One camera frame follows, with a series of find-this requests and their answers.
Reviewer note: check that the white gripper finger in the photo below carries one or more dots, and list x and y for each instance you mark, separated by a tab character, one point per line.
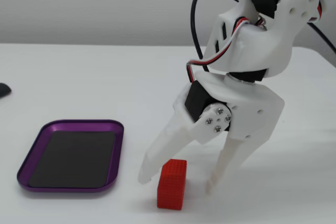
168	145

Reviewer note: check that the dark grey rounded object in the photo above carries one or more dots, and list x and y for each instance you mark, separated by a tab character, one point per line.
4	89

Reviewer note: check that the red textured rectangular block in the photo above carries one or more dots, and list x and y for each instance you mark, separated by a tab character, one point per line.
172	184

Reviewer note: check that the purple metal tray black base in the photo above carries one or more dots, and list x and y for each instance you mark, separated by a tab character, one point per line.
71	155

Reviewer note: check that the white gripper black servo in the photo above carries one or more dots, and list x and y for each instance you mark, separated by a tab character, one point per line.
253	111

